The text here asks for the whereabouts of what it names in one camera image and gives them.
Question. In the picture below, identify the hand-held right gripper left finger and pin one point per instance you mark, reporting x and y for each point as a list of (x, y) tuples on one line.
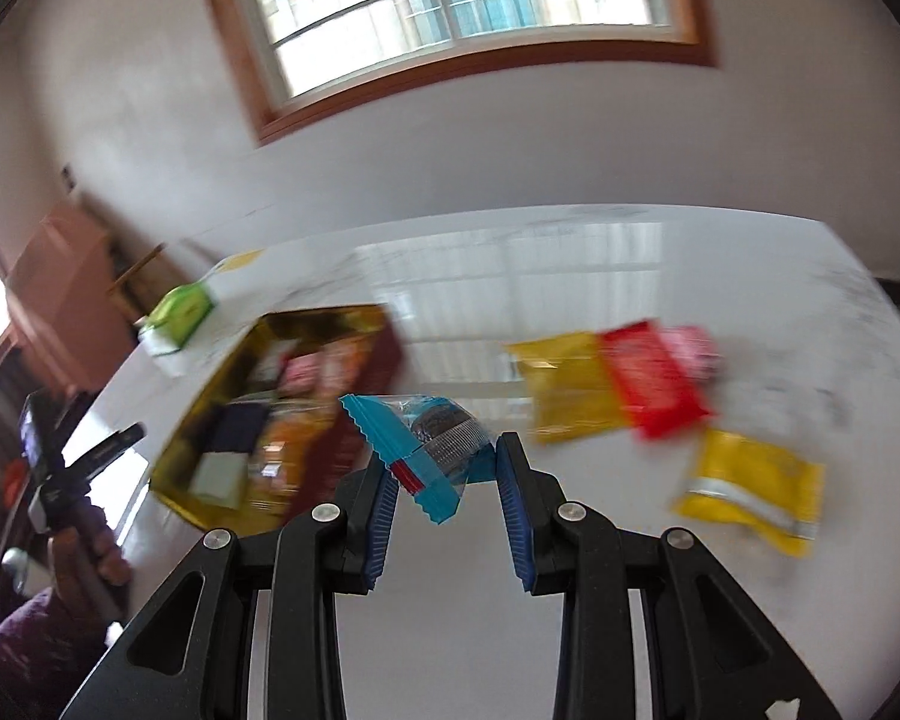
[(381, 532)]

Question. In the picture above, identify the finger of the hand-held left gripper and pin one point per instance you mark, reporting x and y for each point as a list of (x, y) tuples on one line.
[(109, 450)]

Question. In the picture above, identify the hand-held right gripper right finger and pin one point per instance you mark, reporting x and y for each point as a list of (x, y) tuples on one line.
[(511, 525)]

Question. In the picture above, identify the blue snack packet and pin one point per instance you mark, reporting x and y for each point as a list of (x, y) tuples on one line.
[(435, 435)]

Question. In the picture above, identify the grey-blue snack packet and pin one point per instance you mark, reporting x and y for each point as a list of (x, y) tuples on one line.
[(221, 480)]

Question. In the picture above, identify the clear bag of peanuts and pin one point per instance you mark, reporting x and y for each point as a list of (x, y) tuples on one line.
[(292, 450)]

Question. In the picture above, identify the navy snack packet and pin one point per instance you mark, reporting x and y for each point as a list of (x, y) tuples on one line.
[(236, 427)]

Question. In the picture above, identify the large gold foil packet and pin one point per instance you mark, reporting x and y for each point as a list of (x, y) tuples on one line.
[(566, 390)]

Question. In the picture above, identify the red tin box gold inside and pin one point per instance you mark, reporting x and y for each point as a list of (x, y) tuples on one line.
[(375, 367)]

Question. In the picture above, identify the clear biscuit packet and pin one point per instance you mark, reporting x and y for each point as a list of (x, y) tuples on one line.
[(345, 360)]

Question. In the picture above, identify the pink candy packet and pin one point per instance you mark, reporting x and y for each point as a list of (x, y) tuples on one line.
[(694, 349), (301, 373)]

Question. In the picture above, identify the red snack packet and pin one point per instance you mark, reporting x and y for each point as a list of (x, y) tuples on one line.
[(656, 382)]

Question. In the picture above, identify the gold zip pouch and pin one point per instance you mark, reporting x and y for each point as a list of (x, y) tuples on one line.
[(754, 487)]

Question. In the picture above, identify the person's left forearm purple sleeve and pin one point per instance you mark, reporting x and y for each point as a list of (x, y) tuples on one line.
[(30, 652)]

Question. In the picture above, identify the person's left hand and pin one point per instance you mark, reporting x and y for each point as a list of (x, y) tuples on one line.
[(90, 555)]

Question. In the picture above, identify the red object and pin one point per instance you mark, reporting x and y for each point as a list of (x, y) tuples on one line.
[(13, 484)]

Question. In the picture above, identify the green tissue pack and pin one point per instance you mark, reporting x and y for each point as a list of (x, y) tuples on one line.
[(180, 315)]

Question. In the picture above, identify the salmon cloth covered furniture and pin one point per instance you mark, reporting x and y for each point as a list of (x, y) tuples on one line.
[(60, 292)]

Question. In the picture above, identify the light wooden chair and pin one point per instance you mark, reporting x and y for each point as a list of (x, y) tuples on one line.
[(139, 277)]

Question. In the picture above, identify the yellow table sticker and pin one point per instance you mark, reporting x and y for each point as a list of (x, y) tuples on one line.
[(238, 260)]

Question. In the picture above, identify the wooden framed barred window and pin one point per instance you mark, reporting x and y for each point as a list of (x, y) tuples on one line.
[(457, 0)]

